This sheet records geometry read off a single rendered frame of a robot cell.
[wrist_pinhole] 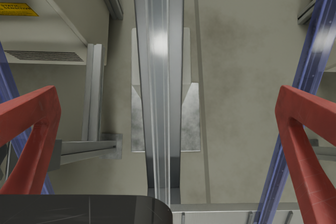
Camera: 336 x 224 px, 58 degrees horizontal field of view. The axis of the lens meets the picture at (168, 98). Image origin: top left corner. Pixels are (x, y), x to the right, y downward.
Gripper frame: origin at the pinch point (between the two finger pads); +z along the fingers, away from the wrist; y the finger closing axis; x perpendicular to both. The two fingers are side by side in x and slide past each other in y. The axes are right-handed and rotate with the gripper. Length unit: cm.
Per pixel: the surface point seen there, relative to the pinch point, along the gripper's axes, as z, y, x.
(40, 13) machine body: 51, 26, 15
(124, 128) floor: 74, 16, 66
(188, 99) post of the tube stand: 80, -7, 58
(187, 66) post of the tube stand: 16.4, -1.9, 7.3
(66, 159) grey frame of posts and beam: 28.4, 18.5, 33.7
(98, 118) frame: 52, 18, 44
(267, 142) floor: 70, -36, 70
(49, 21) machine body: 55, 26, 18
